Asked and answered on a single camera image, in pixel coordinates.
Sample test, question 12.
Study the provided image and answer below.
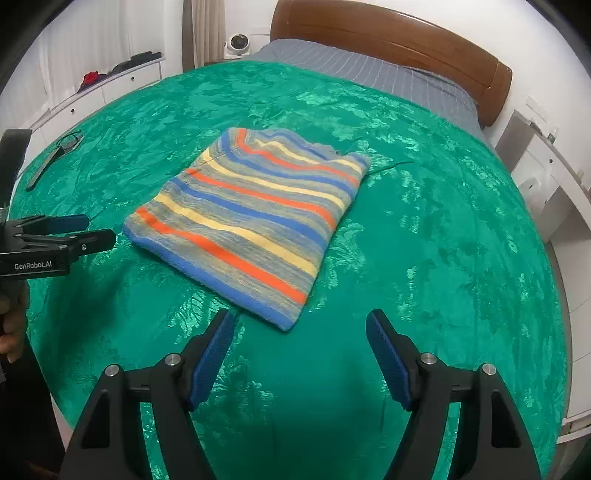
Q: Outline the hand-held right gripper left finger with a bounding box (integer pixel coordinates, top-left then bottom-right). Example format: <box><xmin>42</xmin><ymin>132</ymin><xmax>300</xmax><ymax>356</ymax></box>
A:
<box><xmin>60</xmin><ymin>309</ymin><xmax>237</xmax><ymax>480</ymax></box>

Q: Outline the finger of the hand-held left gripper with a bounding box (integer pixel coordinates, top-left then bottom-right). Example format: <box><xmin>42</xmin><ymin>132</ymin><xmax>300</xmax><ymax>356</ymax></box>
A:
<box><xmin>9</xmin><ymin>213</ymin><xmax>90</xmax><ymax>236</ymax></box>
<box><xmin>14</xmin><ymin>229</ymin><xmax>117</xmax><ymax>260</ymax></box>

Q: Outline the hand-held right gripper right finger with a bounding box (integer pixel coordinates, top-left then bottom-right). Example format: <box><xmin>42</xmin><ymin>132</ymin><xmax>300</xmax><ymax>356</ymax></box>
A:
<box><xmin>366</xmin><ymin>309</ymin><xmax>541</xmax><ymax>480</ymax></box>

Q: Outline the striped knit sweater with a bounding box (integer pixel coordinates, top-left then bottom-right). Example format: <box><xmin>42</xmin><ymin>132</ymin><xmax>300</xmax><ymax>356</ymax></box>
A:
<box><xmin>122</xmin><ymin>127</ymin><xmax>372</xmax><ymax>332</ymax></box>

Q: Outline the dark clothes pile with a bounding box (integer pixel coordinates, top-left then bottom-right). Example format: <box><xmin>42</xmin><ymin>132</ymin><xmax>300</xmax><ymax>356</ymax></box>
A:
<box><xmin>111</xmin><ymin>52</ymin><xmax>163</xmax><ymax>75</ymax></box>

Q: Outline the person's left hand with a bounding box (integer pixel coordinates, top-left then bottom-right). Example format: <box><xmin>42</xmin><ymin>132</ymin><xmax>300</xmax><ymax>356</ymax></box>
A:
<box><xmin>0</xmin><ymin>295</ymin><xmax>29</xmax><ymax>364</ymax></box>

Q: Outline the green floral blanket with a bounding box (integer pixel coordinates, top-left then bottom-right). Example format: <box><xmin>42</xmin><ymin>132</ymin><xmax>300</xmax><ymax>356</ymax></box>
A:
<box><xmin>9</xmin><ymin>60</ymin><xmax>573</xmax><ymax>480</ymax></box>

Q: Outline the white drawer cabinet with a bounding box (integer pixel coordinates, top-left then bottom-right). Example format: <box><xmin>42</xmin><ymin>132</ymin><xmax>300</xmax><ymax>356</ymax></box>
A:
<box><xmin>23</xmin><ymin>53</ymin><xmax>164</xmax><ymax>139</ymax></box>

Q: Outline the red cloth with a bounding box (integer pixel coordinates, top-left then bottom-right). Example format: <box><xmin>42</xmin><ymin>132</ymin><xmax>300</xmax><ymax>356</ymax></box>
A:
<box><xmin>78</xmin><ymin>71</ymin><xmax>109</xmax><ymax>92</ymax></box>

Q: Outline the beige curtain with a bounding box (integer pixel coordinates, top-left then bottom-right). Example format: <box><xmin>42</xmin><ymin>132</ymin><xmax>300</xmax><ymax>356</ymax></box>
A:
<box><xmin>182</xmin><ymin>0</ymin><xmax>227</xmax><ymax>70</ymax></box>

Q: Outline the white nightstand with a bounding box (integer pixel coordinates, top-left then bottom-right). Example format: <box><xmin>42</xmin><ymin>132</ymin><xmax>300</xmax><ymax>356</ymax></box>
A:
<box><xmin>496</xmin><ymin>97</ymin><xmax>591</xmax><ymax>259</ymax></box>

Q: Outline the small white fan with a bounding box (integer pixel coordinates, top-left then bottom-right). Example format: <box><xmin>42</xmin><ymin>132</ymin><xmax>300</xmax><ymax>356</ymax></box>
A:
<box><xmin>225</xmin><ymin>33</ymin><xmax>252</xmax><ymax>58</ymax></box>

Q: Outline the grey pillow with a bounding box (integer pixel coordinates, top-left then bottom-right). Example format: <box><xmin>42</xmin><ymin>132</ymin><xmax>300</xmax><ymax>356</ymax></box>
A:
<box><xmin>249</xmin><ymin>39</ymin><xmax>481</xmax><ymax>139</ymax></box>

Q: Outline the wooden headboard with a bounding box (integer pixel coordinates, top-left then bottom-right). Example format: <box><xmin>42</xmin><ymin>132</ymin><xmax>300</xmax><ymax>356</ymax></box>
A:
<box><xmin>270</xmin><ymin>0</ymin><xmax>513</xmax><ymax>130</ymax></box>

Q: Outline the dark grey flat strap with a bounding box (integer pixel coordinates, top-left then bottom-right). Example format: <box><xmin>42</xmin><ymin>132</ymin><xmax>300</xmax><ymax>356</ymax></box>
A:
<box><xmin>25</xmin><ymin>130</ymin><xmax>85</xmax><ymax>192</ymax></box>

